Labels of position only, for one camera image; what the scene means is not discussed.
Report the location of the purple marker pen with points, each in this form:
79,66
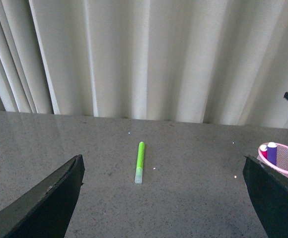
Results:
272,153

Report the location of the green marker pen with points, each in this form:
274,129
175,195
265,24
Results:
140,163

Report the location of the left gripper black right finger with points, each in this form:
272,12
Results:
268,192

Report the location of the pink marker pen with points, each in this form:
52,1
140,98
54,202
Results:
264,150

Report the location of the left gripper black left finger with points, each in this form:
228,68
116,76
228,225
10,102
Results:
45,210

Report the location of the pink mesh cup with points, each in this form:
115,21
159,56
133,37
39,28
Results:
282,159

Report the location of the white curtain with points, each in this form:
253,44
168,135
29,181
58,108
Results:
202,61

